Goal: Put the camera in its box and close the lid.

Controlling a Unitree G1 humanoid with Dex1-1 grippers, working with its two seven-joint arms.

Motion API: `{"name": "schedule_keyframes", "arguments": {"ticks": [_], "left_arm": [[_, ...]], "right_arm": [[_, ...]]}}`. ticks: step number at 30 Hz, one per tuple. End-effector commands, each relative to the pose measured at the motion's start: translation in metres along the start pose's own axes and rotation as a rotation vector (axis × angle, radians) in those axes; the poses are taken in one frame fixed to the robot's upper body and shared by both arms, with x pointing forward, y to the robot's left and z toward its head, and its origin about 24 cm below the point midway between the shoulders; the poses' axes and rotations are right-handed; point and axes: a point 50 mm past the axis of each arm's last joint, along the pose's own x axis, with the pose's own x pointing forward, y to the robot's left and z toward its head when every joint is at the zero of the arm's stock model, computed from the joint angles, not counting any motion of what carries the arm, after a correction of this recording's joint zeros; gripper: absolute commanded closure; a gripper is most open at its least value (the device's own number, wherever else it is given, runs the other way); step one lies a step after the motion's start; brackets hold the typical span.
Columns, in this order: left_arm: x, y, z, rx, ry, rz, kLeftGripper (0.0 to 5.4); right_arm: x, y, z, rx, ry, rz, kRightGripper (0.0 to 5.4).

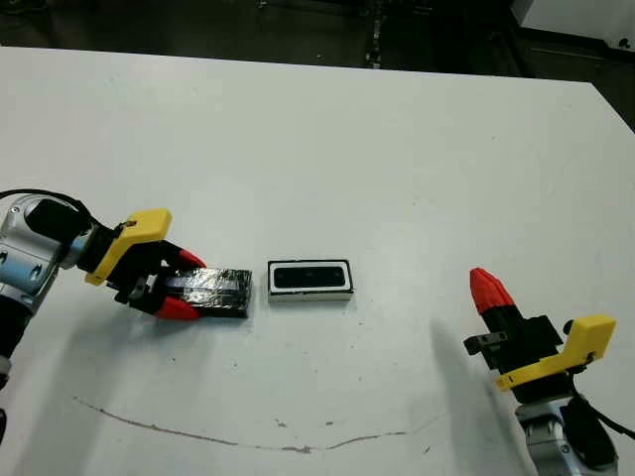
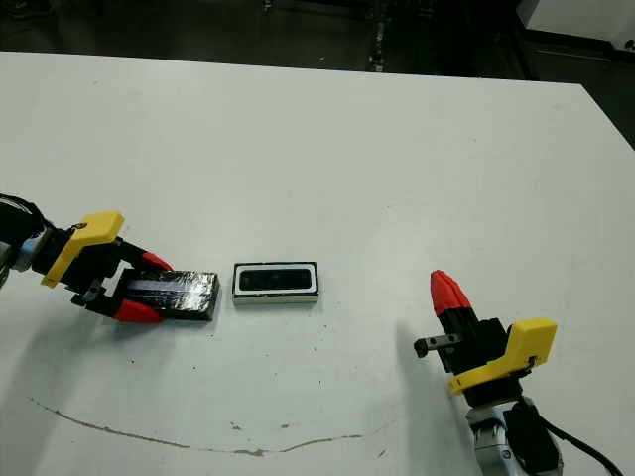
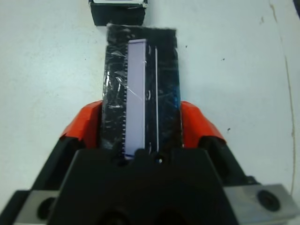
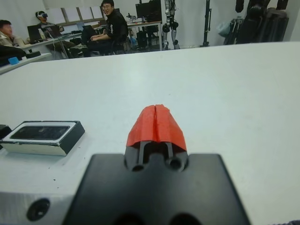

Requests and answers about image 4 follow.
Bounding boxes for wooden top desk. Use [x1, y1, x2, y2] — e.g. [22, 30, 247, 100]
[127, 20, 163, 51]

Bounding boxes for pale plastic bag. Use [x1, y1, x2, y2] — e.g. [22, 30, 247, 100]
[217, 21, 232, 38]

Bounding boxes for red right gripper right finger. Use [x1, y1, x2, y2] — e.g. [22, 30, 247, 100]
[155, 103, 189, 172]

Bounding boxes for camera box base white inlay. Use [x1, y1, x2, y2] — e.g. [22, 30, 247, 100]
[1, 120, 86, 157]

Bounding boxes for silver humanoid robot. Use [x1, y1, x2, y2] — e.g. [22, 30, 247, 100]
[162, 0, 180, 50]

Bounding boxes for black phone-like camera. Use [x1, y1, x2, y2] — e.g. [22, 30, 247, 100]
[9, 126, 71, 142]

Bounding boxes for black jacket bundle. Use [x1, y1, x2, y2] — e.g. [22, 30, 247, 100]
[0, 44, 27, 66]

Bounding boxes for black tripod stand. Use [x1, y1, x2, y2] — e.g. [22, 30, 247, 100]
[199, 0, 213, 47]

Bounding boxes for person in black jacket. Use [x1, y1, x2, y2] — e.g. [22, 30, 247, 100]
[81, 0, 129, 57]

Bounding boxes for black equipment bags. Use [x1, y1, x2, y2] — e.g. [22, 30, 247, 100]
[222, 0, 289, 45]

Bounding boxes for person in beige jacket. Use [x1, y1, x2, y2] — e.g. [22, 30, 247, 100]
[0, 20, 18, 47]

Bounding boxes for white side table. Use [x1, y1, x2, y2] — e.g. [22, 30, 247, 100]
[0, 52, 52, 75]

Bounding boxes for white office desk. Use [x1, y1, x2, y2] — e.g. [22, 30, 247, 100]
[20, 32, 83, 59]

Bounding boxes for black computer monitor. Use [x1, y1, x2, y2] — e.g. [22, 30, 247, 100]
[135, 0, 162, 23]

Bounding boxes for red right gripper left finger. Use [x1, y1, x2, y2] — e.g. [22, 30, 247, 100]
[123, 104, 157, 172]

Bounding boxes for person wearing VR headset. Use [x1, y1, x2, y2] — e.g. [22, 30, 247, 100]
[35, 11, 65, 39]

